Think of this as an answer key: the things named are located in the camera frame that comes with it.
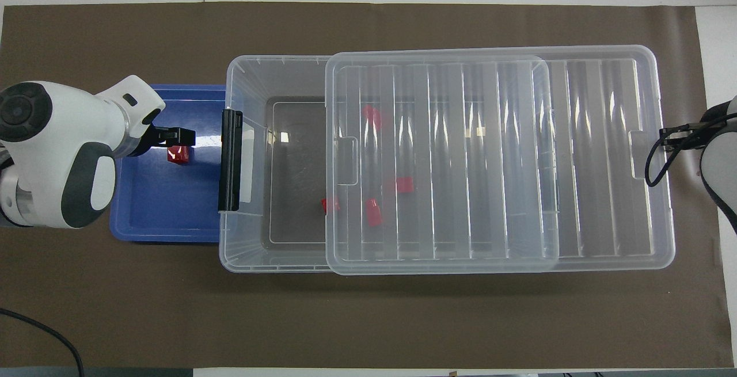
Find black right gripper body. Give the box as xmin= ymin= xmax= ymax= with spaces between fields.
xmin=690 ymin=108 xmax=730 ymax=148

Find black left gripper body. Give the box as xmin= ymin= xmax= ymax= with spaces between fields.
xmin=129 ymin=124 xmax=172 ymax=157

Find black box latch handle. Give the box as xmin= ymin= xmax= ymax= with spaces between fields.
xmin=217 ymin=108 xmax=244 ymax=214

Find clear ribbed plastic lid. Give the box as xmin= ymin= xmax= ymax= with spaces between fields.
xmin=325 ymin=44 xmax=677 ymax=276

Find blue plastic tray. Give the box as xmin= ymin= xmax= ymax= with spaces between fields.
xmin=109 ymin=83 xmax=229 ymax=245

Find clear plastic storage box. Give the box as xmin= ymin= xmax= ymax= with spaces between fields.
xmin=218 ymin=54 xmax=563 ymax=275

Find brown paper table mat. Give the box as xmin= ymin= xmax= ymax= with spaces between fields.
xmin=0 ymin=1 xmax=735 ymax=370

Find black floor cable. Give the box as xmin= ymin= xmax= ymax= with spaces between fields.
xmin=0 ymin=307 xmax=85 ymax=377

